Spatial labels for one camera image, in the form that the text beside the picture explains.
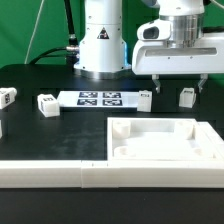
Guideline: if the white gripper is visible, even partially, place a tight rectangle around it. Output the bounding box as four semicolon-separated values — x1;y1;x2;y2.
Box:
132;18;224;93

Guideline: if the white square tabletop part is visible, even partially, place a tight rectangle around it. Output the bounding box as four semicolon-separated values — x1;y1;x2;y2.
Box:
107;117;224;161

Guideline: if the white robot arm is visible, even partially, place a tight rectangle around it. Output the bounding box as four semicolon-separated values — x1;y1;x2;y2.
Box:
74;0;224;86

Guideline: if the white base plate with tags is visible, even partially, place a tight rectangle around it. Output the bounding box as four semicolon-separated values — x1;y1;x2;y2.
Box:
57;91;138;108

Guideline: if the black thick cable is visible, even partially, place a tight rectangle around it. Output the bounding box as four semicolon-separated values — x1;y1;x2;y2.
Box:
63;0;80;48

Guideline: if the black horizontal cable with connector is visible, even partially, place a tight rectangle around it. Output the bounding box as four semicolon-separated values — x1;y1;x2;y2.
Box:
28;45;81;66

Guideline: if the thin white cable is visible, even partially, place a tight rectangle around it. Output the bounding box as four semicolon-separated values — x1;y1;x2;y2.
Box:
24;0;46;65

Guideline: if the white front fence wall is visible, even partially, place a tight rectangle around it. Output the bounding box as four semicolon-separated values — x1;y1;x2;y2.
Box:
0;160;224;188

